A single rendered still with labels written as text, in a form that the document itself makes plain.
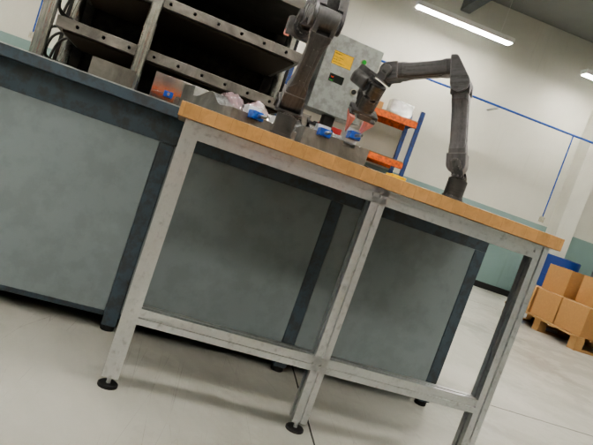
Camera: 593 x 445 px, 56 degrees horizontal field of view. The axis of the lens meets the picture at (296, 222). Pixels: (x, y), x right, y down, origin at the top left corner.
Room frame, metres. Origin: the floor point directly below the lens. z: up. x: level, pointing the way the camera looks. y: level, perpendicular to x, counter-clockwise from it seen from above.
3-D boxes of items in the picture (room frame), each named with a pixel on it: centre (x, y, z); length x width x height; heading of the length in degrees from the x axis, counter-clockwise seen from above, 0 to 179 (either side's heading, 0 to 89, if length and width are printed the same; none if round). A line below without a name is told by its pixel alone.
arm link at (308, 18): (1.72, 0.13, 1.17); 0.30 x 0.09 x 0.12; 14
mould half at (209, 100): (2.11, 0.35, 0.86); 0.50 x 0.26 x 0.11; 34
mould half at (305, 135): (2.29, 0.03, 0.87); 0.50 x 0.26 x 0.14; 17
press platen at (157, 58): (3.01, 0.87, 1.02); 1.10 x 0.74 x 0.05; 107
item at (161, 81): (2.90, 0.78, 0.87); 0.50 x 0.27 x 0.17; 17
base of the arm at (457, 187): (1.85, -0.45, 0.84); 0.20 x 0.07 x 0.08; 104
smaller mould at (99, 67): (2.04, 0.79, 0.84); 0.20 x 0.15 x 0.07; 17
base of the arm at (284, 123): (1.71, 0.13, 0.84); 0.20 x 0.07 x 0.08; 104
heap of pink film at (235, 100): (2.11, 0.34, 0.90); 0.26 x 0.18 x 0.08; 34
